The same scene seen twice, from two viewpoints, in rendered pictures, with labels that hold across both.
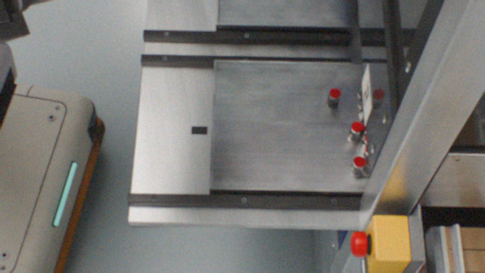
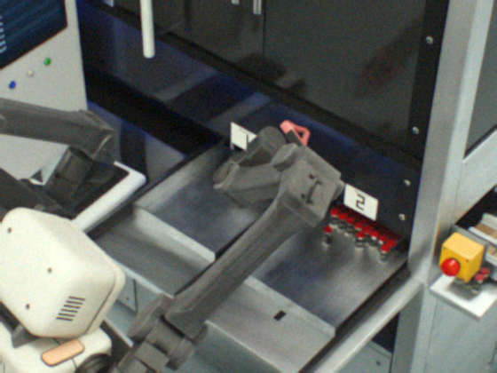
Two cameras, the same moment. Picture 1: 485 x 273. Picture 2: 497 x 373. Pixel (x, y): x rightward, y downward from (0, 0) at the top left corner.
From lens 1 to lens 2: 1.54 m
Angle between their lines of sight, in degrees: 36
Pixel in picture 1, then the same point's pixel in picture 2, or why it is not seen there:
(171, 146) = (278, 337)
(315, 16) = (254, 210)
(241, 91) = (272, 277)
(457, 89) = (466, 105)
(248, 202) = (359, 319)
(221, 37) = not seen: hidden behind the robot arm
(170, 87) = (231, 310)
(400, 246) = (471, 245)
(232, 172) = (327, 317)
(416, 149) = (452, 168)
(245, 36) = not seen: hidden behind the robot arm
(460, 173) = (467, 176)
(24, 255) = not seen: outside the picture
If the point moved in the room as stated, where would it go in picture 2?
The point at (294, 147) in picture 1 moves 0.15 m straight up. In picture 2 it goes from (339, 278) to (343, 230)
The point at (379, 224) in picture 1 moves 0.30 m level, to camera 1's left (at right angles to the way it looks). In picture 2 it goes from (451, 245) to (368, 324)
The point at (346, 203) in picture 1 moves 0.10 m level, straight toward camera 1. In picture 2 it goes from (403, 275) to (429, 305)
